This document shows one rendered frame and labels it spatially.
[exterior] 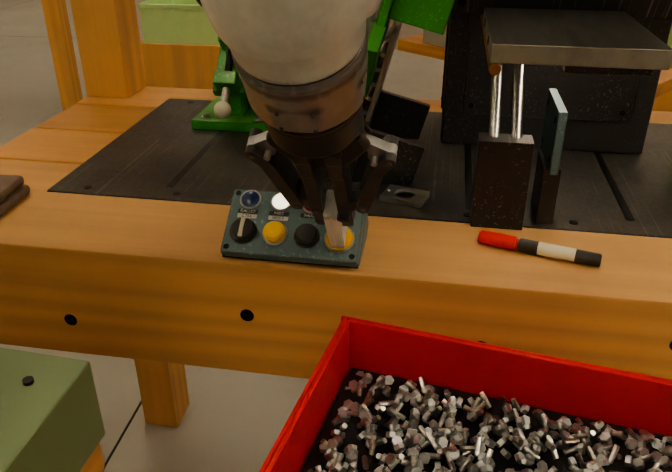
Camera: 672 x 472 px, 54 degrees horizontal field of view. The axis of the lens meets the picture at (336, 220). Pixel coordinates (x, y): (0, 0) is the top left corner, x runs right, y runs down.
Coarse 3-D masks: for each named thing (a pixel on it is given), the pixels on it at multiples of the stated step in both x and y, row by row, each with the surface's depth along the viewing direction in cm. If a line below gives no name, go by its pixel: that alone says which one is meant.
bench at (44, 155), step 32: (96, 96) 132; (160, 96) 132; (192, 96) 132; (32, 128) 115; (64, 128) 115; (96, 128) 115; (128, 128) 115; (0, 160) 101; (32, 160) 102; (64, 160) 101; (160, 384) 164; (160, 416) 170
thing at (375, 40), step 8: (376, 32) 79; (384, 32) 79; (368, 40) 78; (376, 40) 78; (368, 48) 78; (376, 48) 78; (368, 56) 79; (376, 56) 78; (368, 64) 80; (376, 64) 85; (368, 72) 82; (368, 80) 83; (368, 88) 85
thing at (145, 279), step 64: (0, 256) 75; (64, 256) 74; (128, 256) 72; (192, 256) 72; (384, 256) 72; (448, 256) 72; (512, 256) 72; (640, 256) 72; (0, 320) 80; (64, 320) 78; (128, 320) 76; (192, 320) 75; (256, 320) 73; (320, 320) 72; (384, 320) 70; (448, 320) 69; (512, 320) 68; (576, 320) 66; (640, 320) 65
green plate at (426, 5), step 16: (384, 0) 78; (400, 0) 78; (416, 0) 78; (432, 0) 78; (448, 0) 78; (384, 16) 78; (400, 16) 79; (416, 16) 79; (432, 16) 79; (448, 16) 78
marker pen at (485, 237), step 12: (480, 240) 73; (492, 240) 73; (504, 240) 72; (516, 240) 72; (528, 240) 72; (528, 252) 72; (540, 252) 71; (552, 252) 70; (564, 252) 70; (576, 252) 70; (588, 252) 69; (588, 264) 69
